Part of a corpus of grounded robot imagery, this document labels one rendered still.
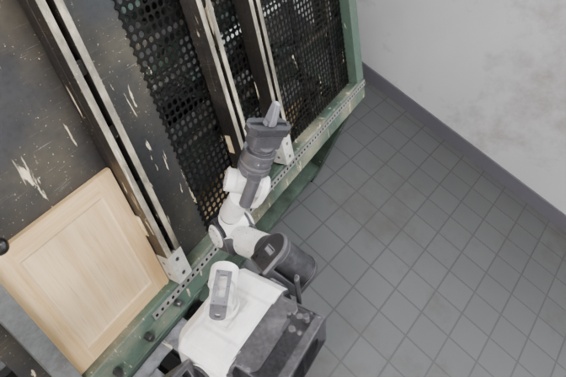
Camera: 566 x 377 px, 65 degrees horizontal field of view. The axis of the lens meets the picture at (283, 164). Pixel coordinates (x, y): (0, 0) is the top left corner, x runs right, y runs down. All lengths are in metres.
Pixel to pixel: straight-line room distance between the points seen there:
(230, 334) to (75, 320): 0.52
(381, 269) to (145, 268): 1.78
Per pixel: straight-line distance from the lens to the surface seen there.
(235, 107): 1.58
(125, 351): 1.56
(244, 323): 1.08
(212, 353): 1.06
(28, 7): 1.16
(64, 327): 1.41
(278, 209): 2.67
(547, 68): 3.48
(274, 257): 1.16
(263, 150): 1.11
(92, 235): 1.35
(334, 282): 2.77
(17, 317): 1.30
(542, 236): 3.89
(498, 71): 3.56
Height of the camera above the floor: 2.38
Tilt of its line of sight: 50 degrees down
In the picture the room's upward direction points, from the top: 23 degrees clockwise
